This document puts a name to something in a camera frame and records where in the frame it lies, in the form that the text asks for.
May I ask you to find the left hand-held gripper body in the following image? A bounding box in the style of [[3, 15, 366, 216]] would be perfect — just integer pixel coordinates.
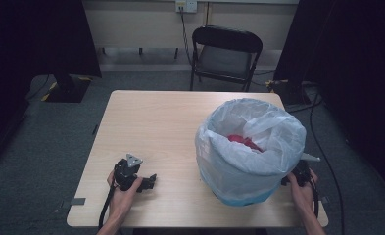
[[114, 153, 144, 192]]

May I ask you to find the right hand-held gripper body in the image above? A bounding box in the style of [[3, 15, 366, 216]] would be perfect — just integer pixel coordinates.
[[280, 152, 321, 188]]

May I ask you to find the white bag-lined bin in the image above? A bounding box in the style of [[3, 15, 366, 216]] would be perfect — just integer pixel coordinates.
[[194, 97, 308, 206]]

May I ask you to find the blue trash bin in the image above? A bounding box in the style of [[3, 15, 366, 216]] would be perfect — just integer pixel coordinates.
[[212, 183, 281, 208]]

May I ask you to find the person's right hand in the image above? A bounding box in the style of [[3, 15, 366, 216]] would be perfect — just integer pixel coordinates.
[[285, 168, 319, 217]]

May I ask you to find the person's left hand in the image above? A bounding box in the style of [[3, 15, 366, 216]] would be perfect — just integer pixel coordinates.
[[106, 170, 144, 223]]

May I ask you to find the red crumpled wrapper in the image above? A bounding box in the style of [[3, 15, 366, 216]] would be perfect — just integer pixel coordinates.
[[226, 133, 264, 154]]

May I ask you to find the black stand base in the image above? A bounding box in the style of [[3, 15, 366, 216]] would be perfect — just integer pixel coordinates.
[[265, 78, 315, 107], [44, 73, 93, 104]]

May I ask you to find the dark curtain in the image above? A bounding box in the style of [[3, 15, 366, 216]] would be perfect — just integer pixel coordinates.
[[272, 0, 385, 197], [0, 0, 103, 170]]

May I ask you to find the black folding chair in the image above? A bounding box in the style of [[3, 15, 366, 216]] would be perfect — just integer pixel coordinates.
[[189, 24, 264, 93]]

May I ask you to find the black floor cable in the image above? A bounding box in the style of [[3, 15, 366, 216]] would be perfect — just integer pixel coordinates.
[[308, 92, 346, 235]]

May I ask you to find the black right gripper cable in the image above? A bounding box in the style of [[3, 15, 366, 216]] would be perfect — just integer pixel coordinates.
[[307, 175, 320, 219]]

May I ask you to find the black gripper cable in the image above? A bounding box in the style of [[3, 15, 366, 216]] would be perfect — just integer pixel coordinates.
[[98, 184, 117, 229], [307, 175, 320, 219]]

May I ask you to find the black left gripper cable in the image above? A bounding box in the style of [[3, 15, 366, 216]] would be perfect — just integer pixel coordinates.
[[98, 184, 117, 229]]

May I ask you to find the black wall outlet cable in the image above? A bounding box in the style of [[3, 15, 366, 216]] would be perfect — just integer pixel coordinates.
[[179, 9, 194, 68]]

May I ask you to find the white wall outlet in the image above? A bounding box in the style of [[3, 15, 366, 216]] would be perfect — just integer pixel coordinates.
[[174, 0, 198, 15]]

